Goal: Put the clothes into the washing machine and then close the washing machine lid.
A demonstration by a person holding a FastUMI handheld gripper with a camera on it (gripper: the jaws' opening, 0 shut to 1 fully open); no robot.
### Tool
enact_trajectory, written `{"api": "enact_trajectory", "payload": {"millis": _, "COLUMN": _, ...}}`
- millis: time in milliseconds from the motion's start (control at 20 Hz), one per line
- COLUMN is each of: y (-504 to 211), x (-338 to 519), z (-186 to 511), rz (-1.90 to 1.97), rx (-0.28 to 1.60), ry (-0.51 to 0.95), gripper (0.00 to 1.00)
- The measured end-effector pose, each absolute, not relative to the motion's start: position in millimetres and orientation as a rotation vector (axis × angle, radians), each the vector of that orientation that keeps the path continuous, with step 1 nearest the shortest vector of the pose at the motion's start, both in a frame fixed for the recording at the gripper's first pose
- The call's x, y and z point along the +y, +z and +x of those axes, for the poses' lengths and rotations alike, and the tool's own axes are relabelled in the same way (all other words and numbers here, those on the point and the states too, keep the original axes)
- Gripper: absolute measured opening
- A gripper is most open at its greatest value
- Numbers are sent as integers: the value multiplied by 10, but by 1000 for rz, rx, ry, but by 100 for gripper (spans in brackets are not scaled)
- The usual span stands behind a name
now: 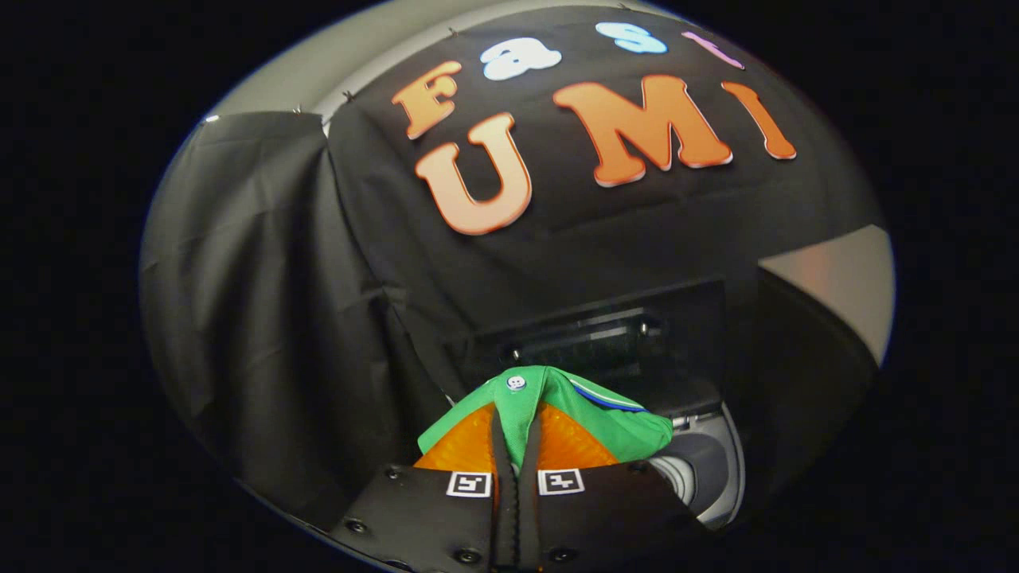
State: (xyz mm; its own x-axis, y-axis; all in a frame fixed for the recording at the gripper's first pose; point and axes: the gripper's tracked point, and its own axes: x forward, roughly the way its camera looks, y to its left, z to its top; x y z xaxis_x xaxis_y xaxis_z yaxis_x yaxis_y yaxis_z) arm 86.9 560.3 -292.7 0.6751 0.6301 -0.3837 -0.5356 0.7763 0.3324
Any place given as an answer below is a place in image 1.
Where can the black backdrop cloth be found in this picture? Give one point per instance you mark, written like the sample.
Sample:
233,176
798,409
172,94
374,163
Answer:
318,263

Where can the grey cabinet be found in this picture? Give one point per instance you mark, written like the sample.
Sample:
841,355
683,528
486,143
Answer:
844,278

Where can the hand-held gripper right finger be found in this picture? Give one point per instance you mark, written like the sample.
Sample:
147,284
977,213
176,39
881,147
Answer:
529,517

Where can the green polo shirt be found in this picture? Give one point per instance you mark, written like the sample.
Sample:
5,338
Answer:
613,430

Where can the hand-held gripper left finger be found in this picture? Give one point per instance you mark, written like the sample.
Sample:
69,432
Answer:
503,509

